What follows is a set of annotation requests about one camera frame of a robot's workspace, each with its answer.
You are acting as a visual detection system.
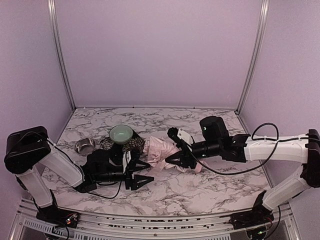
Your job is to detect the pink and black umbrella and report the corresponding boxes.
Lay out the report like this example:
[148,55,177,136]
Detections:
[143,136,202,174]

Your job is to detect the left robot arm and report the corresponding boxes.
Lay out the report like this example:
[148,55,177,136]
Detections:
[4,126,154,216]

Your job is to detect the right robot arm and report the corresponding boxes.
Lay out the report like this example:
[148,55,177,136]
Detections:
[165,116,320,213]

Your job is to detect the black floral square plate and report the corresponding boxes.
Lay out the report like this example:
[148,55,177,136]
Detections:
[100,132,146,157]

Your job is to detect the green ceramic bowl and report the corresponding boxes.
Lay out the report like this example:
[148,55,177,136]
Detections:
[109,124,134,145]

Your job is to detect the small steel bowl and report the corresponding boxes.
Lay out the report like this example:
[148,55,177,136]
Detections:
[74,137,96,156]

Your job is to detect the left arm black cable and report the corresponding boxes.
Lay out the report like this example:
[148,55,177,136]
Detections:
[87,179,126,200]

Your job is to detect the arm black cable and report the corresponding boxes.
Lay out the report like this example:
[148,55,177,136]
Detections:
[87,179,126,200]
[184,122,311,175]

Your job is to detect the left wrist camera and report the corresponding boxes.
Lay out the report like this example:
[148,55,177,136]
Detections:
[122,151,131,174]

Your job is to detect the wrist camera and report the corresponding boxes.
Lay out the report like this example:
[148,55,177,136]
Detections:
[122,151,131,174]
[167,127,195,148]

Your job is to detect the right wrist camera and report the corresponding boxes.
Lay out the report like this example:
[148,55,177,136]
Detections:
[167,127,195,148]

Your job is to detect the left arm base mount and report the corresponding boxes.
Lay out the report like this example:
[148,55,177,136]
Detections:
[36,205,80,229]

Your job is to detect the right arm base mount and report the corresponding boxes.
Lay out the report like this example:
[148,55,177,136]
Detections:
[228,206,275,230]

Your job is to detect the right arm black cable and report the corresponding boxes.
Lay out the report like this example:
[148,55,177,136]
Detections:
[184,122,311,175]

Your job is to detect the front aluminium rail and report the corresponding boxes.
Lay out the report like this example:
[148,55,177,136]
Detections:
[8,199,302,240]

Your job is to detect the right aluminium frame post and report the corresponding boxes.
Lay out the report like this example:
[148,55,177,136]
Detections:
[235,0,270,115]

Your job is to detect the aluminium frame post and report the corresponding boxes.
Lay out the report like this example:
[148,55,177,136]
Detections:
[235,0,270,115]
[47,0,76,112]

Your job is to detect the left aluminium frame post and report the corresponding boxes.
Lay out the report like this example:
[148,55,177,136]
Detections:
[47,0,76,112]

